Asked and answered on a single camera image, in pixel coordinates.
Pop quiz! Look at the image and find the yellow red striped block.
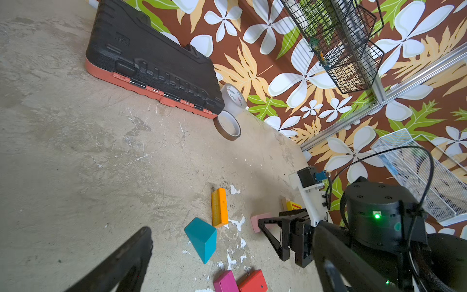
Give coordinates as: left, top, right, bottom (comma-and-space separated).
282, 198, 302, 211

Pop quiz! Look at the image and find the white mesh basket right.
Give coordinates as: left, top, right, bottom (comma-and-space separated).
371, 129, 467, 226

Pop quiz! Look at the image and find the clear tape roll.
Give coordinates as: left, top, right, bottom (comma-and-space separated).
221, 83, 247, 117

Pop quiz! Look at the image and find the magenta block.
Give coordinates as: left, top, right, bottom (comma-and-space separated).
214, 270, 240, 292

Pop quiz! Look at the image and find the orange rectangular block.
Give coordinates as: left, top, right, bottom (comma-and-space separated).
211, 188, 229, 228

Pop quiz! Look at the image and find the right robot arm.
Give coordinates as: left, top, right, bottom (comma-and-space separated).
259, 178, 467, 292

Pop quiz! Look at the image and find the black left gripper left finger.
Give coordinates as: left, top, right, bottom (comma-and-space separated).
67, 226, 153, 292

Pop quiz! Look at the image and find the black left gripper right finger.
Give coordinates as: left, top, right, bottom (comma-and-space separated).
313, 226, 398, 292

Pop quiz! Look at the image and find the brown tape roll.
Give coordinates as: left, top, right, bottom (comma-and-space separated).
213, 111, 242, 141

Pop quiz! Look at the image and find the black red tool case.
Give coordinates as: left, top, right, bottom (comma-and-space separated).
85, 1, 225, 119

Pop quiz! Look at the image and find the teal triangular block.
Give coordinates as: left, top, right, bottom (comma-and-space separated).
184, 217, 217, 264

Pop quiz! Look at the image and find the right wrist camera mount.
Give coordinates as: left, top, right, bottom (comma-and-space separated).
289, 166, 333, 227

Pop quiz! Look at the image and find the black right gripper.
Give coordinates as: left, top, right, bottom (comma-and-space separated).
259, 209, 314, 268

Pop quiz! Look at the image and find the pink rectangular block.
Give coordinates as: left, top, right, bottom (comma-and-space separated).
250, 212, 272, 234

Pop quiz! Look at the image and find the black wire wall basket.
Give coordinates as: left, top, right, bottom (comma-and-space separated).
282, 0, 384, 94

